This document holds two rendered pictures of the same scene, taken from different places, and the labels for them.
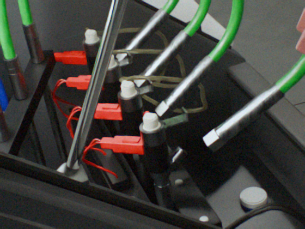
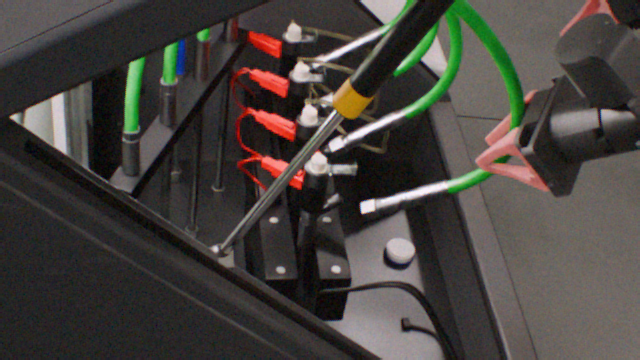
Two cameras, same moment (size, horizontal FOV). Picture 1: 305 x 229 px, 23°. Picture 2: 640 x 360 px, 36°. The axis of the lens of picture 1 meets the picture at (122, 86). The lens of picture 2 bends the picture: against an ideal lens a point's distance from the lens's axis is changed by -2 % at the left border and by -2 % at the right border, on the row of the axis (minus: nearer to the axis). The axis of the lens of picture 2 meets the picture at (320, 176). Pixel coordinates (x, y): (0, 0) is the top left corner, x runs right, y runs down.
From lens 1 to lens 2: 0.29 m
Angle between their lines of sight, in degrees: 12
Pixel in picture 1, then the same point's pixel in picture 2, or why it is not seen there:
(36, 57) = (229, 36)
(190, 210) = (327, 254)
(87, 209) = (225, 293)
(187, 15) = not seen: hidden behind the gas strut
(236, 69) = (437, 108)
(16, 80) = (200, 62)
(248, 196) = (394, 247)
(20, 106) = (195, 89)
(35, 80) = (219, 63)
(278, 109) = (458, 173)
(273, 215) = (411, 276)
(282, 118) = not seen: hidden behind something
